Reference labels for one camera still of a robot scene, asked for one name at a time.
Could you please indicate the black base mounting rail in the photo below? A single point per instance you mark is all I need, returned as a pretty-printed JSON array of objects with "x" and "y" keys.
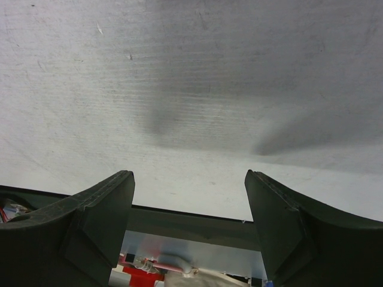
[{"x": 193, "y": 227}]

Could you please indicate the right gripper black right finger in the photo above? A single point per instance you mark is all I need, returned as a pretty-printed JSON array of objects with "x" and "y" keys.
[{"x": 305, "y": 242}]

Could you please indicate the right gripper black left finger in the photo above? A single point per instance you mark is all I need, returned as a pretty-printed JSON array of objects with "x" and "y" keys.
[{"x": 73, "y": 241}]

